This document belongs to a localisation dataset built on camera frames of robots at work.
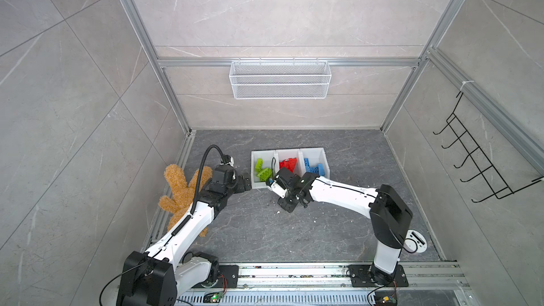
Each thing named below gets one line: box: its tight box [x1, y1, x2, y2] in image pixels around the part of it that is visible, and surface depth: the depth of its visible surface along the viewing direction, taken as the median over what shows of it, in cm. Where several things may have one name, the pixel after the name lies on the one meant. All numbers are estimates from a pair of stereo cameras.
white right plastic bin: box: [298, 147, 331, 180], surface depth 103 cm
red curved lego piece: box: [279, 157, 297, 173], surface depth 102 cm
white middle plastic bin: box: [273, 148, 306, 178], surface depth 103 cm
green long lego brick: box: [255, 157, 264, 173], surface depth 102 cm
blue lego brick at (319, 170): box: [309, 162, 326, 177], surface depth 100 cm
